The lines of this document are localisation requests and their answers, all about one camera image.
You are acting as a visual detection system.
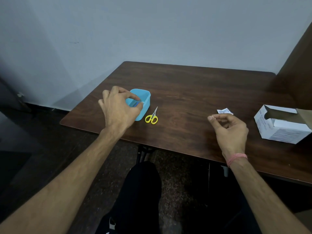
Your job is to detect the person's left hand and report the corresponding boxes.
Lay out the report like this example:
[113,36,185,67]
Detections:
[98,86,144,138]

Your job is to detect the person's black trousers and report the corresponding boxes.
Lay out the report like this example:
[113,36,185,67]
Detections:
[95,161,262,234]

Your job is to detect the blue plastic container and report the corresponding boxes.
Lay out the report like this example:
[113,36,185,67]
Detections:
[125,89,151,122]

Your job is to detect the open white cardboard box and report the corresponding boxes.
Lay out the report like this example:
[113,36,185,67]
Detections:
[254,104,312,145]

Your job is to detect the person's left forearm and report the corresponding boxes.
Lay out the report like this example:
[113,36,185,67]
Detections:
[0,129,123,234]

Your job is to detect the brown wooden panel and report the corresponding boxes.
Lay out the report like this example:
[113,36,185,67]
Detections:
[275,21,312,110]

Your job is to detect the pink thread wristband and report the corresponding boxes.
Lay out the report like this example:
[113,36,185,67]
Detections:
[225,153,248,168]

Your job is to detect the person's right forearm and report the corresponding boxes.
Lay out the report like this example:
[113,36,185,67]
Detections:
[229,157,311,234]

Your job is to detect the person's right hand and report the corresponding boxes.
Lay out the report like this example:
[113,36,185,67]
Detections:
[207,113,249,160]

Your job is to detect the black metal table frame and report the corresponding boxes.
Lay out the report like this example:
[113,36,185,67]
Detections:
[136,145,230,178]

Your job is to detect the yellow-handled small scissors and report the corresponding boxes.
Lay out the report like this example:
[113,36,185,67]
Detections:
[145,106,158,125]

